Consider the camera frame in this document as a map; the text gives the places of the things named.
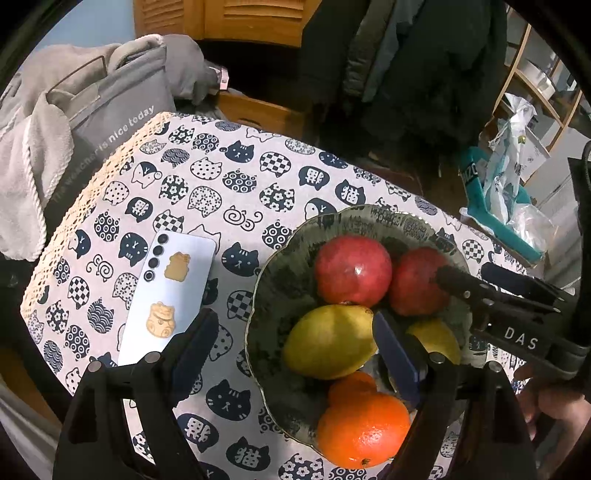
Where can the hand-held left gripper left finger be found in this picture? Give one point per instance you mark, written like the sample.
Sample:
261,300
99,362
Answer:
194,360

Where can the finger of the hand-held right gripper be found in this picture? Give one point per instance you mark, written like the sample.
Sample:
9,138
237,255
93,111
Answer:
466,288
517,279

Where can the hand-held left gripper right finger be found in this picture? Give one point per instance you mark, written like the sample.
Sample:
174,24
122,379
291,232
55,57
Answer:
397,360

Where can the yellow lemon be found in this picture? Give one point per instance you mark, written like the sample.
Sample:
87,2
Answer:
436,339
323,344

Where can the red pomegranate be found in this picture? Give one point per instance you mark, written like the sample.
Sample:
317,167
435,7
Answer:
353,270
413,286

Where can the orange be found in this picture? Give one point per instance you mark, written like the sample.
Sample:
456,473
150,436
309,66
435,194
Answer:
362,434
351,387

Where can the patterned ceramic bowl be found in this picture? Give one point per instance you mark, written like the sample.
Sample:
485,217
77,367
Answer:
286,277

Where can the person's right hand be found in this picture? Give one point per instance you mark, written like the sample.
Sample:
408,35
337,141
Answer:
554,408

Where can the clear plastic bag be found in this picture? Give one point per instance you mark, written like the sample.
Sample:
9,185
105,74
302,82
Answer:
531,228

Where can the teal cardboard box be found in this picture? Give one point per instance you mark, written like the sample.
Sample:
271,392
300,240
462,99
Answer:
475,196

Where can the white phone with cat stickers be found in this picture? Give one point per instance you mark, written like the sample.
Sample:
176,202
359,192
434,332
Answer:
196,258

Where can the white printed plastic bag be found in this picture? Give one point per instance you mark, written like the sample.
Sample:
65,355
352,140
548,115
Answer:
508,161

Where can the cat print tablecloth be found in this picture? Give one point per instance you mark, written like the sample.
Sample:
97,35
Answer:
217,184

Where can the wooden shelf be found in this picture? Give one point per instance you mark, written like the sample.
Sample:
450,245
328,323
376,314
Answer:
540,98

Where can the dark hanging jackets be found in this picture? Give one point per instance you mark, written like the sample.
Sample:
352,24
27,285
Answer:
438,69

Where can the beige towel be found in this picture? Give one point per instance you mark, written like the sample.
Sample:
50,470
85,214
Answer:
23,184

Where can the wooden drawer unit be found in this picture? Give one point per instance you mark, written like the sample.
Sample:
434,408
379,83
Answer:
263,113

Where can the grey tote bag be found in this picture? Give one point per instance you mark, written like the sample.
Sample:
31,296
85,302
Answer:
115,110

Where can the small pink white tag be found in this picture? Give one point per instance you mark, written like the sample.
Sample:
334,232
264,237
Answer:
220,78

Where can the grey garment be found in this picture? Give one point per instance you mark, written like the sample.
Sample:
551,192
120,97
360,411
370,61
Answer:
184,60

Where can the wooden louvre cabinet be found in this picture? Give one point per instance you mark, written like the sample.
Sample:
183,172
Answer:
240,18

